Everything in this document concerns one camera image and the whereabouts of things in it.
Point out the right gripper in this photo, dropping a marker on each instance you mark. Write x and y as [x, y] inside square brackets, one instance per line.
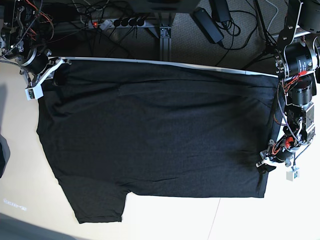
[36, 67]

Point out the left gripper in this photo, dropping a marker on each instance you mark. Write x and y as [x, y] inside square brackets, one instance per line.
[282, 151]

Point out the dark grey T-shirt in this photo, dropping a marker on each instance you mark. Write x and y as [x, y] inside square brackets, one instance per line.
[154, 130]

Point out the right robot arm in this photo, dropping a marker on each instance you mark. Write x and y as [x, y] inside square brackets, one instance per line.
[26, 31]

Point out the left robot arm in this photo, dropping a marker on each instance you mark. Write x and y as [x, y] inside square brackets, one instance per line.
[297, 58]

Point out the grey power strip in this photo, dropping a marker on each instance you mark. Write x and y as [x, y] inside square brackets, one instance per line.
[116, 23]

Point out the black object at left edge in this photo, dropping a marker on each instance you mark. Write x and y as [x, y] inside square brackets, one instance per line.
[5, 154]

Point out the black tripod stand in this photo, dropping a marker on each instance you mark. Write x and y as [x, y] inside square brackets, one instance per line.
[269, 40]

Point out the black power adapter brick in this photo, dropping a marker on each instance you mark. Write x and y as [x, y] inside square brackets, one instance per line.
[207, 26]

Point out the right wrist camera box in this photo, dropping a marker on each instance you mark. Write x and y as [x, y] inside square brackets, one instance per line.
[34, 93]

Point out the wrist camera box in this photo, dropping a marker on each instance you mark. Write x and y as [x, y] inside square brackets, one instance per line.
[293, 174]
[34, 93]

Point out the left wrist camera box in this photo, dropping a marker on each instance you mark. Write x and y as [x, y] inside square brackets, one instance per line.
[293, 174]

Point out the aluminium frame post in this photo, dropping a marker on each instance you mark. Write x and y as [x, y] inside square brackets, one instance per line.
[160, 26]

